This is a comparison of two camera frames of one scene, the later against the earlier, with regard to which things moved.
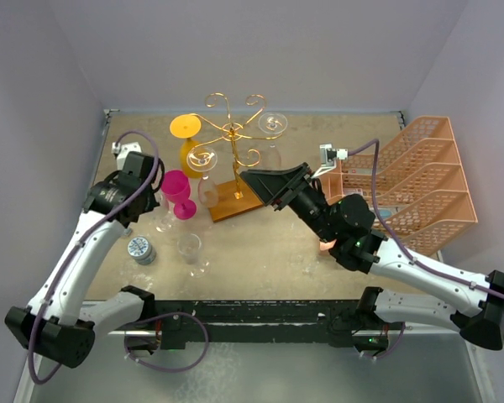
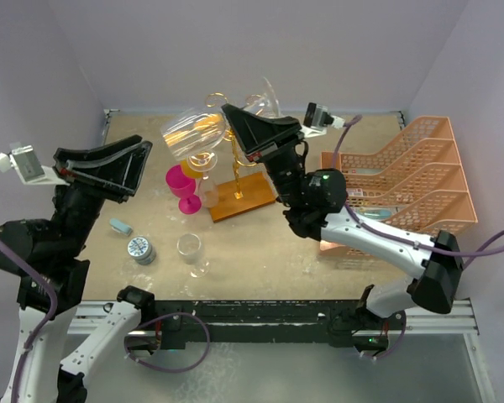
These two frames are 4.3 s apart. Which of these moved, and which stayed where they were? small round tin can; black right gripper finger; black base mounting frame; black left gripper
Moved: black left gripper; black right gripper finger
Stayed: small round tin can; black base mounting frame
